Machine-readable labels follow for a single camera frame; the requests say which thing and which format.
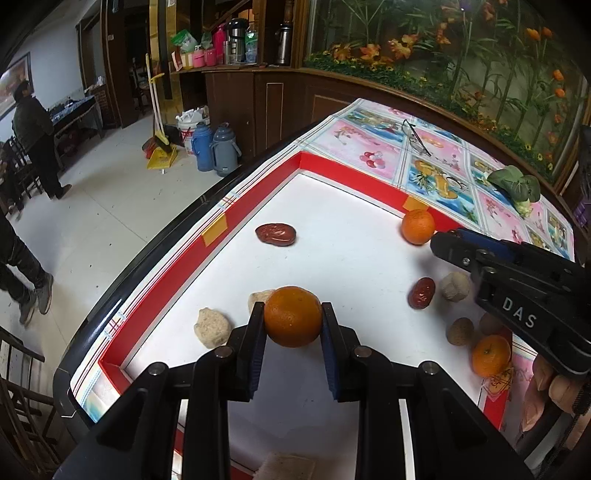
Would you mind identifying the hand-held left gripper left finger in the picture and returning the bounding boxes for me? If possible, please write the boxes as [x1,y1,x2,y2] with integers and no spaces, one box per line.
[53,302,269,480]

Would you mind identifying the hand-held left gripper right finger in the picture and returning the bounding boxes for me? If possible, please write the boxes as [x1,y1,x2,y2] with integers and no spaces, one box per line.
[320,301,533,480]

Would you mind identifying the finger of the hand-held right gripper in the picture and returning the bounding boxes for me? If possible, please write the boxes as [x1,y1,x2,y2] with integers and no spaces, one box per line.
[430,232,498,278]
[454,228,571,267]

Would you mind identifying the orange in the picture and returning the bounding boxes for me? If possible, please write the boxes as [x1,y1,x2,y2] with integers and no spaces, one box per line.
[471,335,512,377]
[263,285,323,348]
[400,209,436,246]

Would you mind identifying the small dark red jujube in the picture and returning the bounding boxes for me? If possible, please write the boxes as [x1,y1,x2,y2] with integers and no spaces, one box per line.
[408,276,436,308]

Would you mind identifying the red and white tray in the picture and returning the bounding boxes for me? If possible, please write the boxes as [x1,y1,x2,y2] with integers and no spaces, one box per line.
[98,151,525,480]

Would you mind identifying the large dark red jujube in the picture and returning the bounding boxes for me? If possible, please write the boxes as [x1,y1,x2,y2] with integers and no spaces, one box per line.
[256,223,297,249]

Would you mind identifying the person's right hand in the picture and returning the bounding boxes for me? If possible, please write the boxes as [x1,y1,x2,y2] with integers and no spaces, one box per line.
[522,357,584,435]

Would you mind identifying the green bok choy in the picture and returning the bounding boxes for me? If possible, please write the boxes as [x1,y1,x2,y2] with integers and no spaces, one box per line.
[488,167,541,218]

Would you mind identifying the black eyeglasses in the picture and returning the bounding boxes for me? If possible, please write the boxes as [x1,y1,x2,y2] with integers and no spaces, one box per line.
[401,119,433,158]

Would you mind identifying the printed pink and blue tablecloth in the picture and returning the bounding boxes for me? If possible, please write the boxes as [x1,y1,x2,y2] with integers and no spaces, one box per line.
[69,99,576,424]

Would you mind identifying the dark table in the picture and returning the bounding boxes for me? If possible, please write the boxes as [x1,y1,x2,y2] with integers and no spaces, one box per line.
[52,122,352,445]

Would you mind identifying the artificial flower display case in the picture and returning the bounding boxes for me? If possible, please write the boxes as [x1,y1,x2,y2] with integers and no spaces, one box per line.
[302,0,591,185]

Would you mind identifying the grey thermos jug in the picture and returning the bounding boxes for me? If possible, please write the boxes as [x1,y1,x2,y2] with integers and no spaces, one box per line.
[209,122,243,178]

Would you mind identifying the blue thermos jug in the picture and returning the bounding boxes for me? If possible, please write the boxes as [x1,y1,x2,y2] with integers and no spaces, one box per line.
[192,121,214,173]

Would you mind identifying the yellow broom and dustpan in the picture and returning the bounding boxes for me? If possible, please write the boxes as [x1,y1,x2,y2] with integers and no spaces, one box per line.
[146,73,179,172]

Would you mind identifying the dark wooden cabinet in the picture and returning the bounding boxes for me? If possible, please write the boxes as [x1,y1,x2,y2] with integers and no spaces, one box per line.
[102,0,591,204]

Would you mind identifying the white bucket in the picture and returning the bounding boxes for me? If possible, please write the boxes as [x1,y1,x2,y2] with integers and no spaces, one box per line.
[176,106,211,156]

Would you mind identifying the dark wooden chair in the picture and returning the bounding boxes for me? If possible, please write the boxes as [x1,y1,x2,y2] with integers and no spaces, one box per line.
[0,325,64,480]
[0,138,45,216]

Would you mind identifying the yellow broom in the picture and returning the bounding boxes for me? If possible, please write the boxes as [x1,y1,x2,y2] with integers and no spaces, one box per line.
[141,52,172,154]

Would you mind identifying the slim steel thermos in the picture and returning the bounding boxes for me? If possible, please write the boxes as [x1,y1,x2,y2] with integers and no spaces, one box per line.
[275,23,293,66]

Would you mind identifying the green plastic bottle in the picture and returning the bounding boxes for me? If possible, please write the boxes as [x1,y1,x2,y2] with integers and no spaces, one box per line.
[244,25,259,64]

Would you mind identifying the cluttered side table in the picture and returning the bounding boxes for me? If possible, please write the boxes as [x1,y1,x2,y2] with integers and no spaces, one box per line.
[48,94,103,140]

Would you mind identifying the black and steel thermos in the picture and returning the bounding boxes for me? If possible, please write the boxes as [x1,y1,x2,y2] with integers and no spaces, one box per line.
[226,18,247,65]

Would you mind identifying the red bottle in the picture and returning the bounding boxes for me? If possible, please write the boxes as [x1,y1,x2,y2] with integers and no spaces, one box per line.
[212,23,227,66]

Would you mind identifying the green plastic bag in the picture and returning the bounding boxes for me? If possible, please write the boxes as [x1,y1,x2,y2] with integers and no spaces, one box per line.
[170,30,197,54]

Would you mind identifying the framed wall picture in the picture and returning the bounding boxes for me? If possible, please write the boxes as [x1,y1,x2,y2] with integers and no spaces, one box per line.
[0,52,33,122]

